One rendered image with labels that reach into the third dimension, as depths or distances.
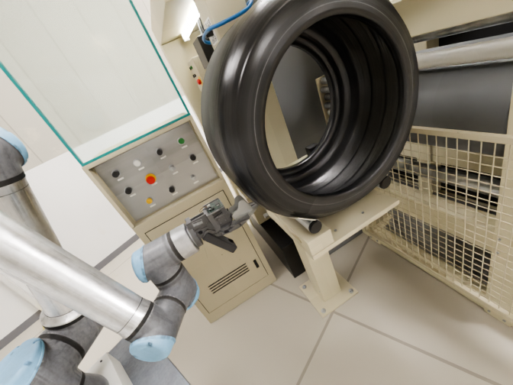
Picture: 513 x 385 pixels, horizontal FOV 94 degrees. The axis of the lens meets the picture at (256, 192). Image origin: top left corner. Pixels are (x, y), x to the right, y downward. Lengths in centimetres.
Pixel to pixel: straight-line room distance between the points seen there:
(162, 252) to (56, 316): 44
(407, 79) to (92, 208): 319
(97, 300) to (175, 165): 85
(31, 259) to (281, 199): 53
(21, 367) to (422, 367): 145
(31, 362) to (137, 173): 79
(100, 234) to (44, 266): 281
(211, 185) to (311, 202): 80
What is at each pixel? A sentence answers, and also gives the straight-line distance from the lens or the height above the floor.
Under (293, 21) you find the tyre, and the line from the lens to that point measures 58.
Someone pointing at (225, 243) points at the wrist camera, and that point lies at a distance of 72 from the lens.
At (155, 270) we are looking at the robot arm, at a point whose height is 103.
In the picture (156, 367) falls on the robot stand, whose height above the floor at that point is 60.
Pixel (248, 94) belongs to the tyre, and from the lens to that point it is 52.
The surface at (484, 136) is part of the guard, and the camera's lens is 88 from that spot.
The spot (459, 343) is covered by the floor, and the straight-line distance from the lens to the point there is 157.
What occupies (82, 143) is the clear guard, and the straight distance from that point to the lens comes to 133.
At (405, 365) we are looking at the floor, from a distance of 150.
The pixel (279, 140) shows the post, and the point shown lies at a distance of 102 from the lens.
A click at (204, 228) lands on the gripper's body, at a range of 69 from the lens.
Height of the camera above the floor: 139
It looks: 28 degrees down
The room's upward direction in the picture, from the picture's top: 25 degrees counter-clockwise
